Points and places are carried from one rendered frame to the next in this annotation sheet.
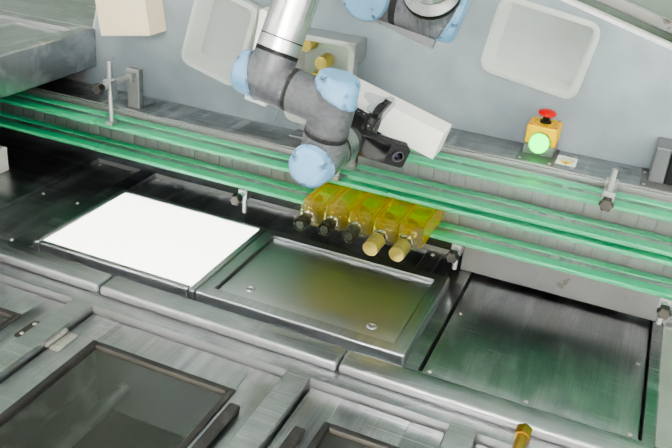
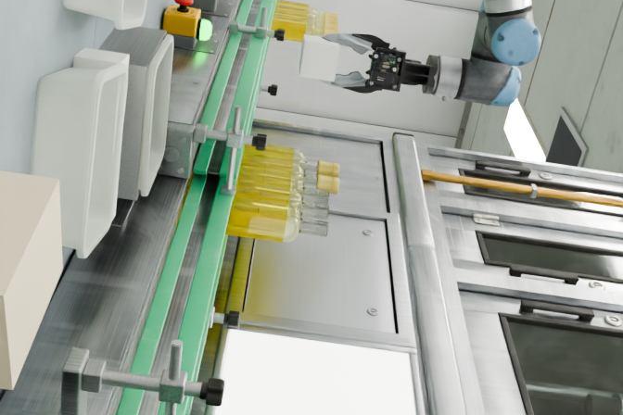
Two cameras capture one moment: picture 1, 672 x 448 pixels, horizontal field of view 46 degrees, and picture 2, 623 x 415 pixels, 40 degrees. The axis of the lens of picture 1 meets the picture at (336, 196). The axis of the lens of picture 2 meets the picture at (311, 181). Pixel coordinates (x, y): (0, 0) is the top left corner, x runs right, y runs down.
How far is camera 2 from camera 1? 2.49 m
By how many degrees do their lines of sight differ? 98
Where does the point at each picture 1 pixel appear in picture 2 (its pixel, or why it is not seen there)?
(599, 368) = (307, 147)
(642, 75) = not seen: outside the picture
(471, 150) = (210, 70)
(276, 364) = (455, 287)
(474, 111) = not seen: hidden behind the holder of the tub
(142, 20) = (57, 252)
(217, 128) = (135, 299)
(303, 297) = (355, 275)
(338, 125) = not seen: hidden behind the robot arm
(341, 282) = (306, 255)
